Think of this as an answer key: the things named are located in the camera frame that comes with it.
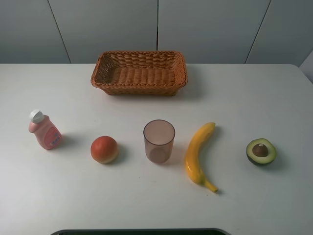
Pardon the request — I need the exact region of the halved avocado with pit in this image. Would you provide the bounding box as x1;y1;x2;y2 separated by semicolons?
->
246;138;277;165

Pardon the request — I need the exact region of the brown wicker basket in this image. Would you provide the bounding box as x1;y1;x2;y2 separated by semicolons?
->
90;51;188;95

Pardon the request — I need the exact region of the translucent pink plastic cup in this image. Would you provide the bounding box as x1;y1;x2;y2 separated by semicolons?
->
143;119;176;164

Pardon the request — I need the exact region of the red orange tomato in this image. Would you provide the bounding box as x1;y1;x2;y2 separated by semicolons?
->
90;136;118;164

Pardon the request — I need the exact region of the yellow banana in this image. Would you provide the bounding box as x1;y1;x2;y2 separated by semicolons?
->
184;122;218;193

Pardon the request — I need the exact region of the pink bottle white cap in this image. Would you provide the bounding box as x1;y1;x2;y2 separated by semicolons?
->
28;109;62;150

